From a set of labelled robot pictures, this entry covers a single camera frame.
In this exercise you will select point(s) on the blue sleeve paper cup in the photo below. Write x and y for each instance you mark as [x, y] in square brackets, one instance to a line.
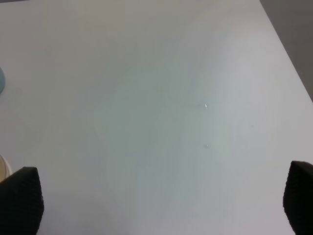
[5, 169]

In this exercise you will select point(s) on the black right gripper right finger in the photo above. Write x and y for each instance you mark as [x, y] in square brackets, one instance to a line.
[298, 198]

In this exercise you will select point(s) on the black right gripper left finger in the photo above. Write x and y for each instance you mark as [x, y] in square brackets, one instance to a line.
[21, 203]

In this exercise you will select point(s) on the teal plastic cup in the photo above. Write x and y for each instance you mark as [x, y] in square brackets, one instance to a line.
[2, 81]

